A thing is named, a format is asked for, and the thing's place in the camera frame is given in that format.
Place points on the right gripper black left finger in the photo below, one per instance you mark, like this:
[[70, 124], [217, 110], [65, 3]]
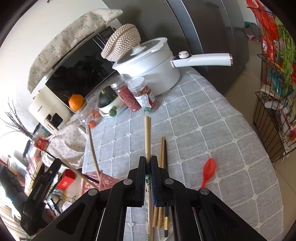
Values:
[[99, 215]]

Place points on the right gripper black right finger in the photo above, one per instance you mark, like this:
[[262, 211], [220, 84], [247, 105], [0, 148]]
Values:
[[197, 214]]

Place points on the pink plastic basket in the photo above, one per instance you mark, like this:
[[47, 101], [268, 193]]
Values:
[[101, 183]]

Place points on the disposable chopsticks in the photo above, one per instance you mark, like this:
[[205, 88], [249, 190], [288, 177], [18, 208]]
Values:
[[148, 186]]

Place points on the red gift box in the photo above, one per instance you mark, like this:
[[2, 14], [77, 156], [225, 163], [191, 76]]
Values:
[[67, 178]]

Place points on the red plastic spoon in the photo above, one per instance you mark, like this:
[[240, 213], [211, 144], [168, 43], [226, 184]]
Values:
[[208, 171]]

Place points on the red tea tin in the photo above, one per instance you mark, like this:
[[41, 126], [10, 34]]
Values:
[[41, 143]]

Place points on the grey checked tablecloth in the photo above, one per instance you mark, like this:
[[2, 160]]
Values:
[[198, 123]]

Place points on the glass jar with tangerines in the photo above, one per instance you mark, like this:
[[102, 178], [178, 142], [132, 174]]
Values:
[[85, 112]]

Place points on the cream air fryer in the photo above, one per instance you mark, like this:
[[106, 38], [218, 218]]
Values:
[[51, 113]]

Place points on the green lime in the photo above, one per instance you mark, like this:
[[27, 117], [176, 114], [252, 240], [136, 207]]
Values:
[[112, 112]]

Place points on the large orange fruit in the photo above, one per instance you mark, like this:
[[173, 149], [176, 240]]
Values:
[[75, 102]]

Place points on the dark green pumpkin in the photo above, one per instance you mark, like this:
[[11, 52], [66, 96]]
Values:
[[107, 96]]

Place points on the short jar of red berries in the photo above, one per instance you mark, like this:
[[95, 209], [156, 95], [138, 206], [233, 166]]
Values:
[[142, 93]]

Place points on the tall jar of red berries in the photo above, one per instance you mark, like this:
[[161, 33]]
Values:
[[121, 89]]

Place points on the black microwave oven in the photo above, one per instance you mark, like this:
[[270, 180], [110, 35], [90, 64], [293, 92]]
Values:
[[82, 69]]

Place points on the floral microwave cover cloth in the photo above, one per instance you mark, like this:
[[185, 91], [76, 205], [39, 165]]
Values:
[[67, 39]]

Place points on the woven rattan basket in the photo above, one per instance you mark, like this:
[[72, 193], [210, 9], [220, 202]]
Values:
[[120, 42]]

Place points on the grey refrigerator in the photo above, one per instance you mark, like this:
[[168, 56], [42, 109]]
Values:
[[199, 27]]

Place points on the black wire rack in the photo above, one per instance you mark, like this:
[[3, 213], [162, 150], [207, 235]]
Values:
[[274, 114]]

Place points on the white pot with handle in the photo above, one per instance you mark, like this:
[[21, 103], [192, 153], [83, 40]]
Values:
[[154, 61]]

